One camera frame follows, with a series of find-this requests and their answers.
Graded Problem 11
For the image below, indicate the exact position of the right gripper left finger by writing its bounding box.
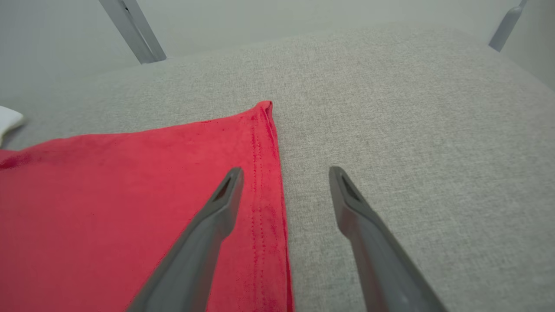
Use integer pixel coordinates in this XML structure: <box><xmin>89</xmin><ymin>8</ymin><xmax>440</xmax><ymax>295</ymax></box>
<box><xmin>126</xmin><ymin>167</ymin><xmax>244</xmax><ymax>312</ymax></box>

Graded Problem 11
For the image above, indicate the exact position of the red basketball jersey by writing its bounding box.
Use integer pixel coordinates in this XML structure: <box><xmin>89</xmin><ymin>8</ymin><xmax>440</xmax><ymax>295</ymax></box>
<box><xmin>0</xmin><ymin>101</ymin><xmax>295</xmax><ymax>312</ymax></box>

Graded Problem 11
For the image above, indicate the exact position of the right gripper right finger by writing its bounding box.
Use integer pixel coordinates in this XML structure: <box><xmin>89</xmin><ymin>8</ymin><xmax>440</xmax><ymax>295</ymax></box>
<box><xmin>328</xmin><ymin>166</ymin><xmax>448</xmax><ymax>312</ymax></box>

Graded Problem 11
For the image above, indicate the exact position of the grey fabric sofa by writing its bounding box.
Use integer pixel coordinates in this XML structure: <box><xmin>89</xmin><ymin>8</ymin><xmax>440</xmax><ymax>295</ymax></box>
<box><xmin>0</xmin><ymin>22</ymin><xmax>555</xmax><ymax>312</ymax></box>

